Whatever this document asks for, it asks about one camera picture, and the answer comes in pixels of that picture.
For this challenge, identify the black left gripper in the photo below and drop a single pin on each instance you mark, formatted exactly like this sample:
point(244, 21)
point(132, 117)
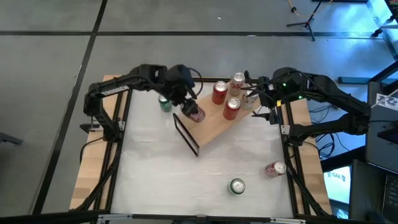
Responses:
point(180, 84)

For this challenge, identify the green Sprite can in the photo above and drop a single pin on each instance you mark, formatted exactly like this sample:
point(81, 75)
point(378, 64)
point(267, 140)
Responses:
point(165, 106)
point(237, 186)

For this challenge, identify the dark stand foot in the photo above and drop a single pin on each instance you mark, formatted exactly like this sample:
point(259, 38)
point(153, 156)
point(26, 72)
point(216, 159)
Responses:
point(9, 138)

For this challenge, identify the silver mounting plate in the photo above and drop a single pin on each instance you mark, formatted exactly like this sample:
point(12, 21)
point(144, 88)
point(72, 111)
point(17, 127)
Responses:
point(284, 129)

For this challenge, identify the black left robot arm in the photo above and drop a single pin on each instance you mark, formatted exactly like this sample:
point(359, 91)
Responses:
point(109, 88)

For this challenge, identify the wooden shelf black metal frame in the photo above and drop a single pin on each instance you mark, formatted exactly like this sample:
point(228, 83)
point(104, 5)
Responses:
point(211, 127)

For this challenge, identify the red Coca-Cola can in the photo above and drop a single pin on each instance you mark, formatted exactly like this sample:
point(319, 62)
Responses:
point(199, 115)
point(219, 93)
point(275, 169)

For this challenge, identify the red Coke Zero can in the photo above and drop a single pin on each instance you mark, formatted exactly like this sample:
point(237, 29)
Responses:
point(231, 110)

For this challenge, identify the black tripod stand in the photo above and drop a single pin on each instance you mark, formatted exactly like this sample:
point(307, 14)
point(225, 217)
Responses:
point(308, 23)

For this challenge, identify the white printed label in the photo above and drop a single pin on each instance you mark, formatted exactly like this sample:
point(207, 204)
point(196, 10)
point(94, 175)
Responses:
point(388, 101)

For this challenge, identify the black stand base bar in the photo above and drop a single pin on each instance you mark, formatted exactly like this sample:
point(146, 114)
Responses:
point(354, 80)

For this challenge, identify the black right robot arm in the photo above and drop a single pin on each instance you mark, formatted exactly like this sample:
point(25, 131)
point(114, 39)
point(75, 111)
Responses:
point(335, 93)

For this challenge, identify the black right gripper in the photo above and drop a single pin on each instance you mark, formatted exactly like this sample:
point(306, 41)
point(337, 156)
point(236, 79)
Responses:
point(270, 98)

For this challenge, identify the black desk unit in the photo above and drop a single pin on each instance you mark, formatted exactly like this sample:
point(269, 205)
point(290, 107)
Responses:
point(379, 146)

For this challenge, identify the black metal table frame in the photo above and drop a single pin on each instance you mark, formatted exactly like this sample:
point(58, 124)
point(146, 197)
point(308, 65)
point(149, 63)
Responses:
point(217, 79)

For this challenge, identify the black keyboard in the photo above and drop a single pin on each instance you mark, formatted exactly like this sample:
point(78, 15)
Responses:
point(391, 199)

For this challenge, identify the silver Diet Coke can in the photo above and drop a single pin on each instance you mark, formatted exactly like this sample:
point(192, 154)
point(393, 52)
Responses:
point(236, 85)
point(248, 102)

